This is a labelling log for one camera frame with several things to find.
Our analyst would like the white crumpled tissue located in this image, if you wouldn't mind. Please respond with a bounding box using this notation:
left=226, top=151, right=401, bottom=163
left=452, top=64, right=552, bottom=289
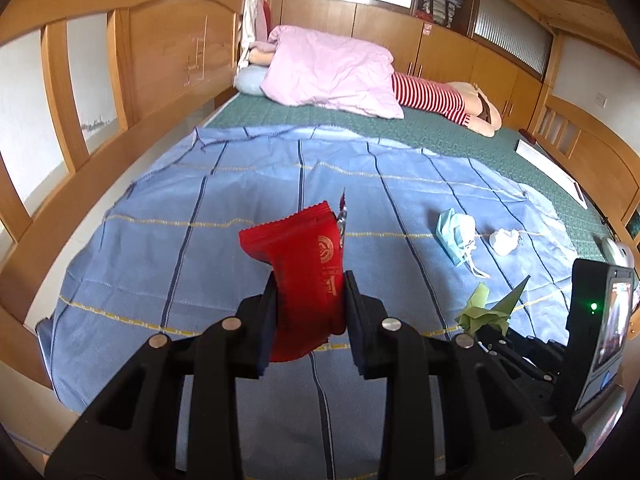
left=488, top=228, right=523, bottom=255

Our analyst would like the blue pillow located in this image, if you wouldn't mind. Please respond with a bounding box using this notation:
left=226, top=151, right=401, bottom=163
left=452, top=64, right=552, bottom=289
left=234, top=66, right=273, bottom=97

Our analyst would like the blue face mask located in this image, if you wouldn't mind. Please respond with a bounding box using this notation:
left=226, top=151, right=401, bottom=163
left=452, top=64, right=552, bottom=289
left=436, top=207, right=492, bottom=278

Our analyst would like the green paper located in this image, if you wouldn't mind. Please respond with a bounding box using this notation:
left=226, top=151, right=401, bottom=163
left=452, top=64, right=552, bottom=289
left=454, top=275, right=531, bottom=337

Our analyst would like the red snack packet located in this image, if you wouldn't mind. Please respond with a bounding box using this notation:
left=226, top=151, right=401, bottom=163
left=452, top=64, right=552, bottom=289
left=238, top=187, right=348, bottom=363

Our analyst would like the white flat board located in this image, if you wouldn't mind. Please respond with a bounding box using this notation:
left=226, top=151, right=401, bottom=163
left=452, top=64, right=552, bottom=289
left=515, top=139, right=590, bottom=210

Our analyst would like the pink quilt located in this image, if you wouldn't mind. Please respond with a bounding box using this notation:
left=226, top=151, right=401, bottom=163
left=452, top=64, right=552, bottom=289
left=261, top=25, right=405, bottom=120

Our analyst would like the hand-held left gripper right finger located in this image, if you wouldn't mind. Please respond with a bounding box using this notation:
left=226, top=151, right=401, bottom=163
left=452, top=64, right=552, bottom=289
left=342, top=270, right=576, bottom=480

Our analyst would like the white hanging cloth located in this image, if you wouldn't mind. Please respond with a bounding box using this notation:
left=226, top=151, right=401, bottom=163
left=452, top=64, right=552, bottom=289
left=238, top=0, right=261, bottom=73

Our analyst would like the green bed mat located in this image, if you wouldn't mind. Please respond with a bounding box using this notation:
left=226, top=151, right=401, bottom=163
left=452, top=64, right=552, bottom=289
left=207, top=95, right=616, bottom=261

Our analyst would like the blue striped cloth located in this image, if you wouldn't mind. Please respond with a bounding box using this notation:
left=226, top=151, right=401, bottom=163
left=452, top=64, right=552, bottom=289
left=36, top=125, right=583, bottom=480

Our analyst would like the white round device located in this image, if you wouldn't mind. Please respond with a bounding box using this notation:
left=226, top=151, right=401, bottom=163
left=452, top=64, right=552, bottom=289
left=600, top=236, right=640, bottom=272

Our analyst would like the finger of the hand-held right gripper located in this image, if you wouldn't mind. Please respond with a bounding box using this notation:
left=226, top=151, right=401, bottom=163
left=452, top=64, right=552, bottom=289
left=477, top=327, right=568, bottom=361
left=492, top=352, right=558, bottom=386

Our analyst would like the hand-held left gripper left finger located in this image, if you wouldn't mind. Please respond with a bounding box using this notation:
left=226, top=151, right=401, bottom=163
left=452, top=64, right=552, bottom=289
left=45, top=272, right=278, bottom=480

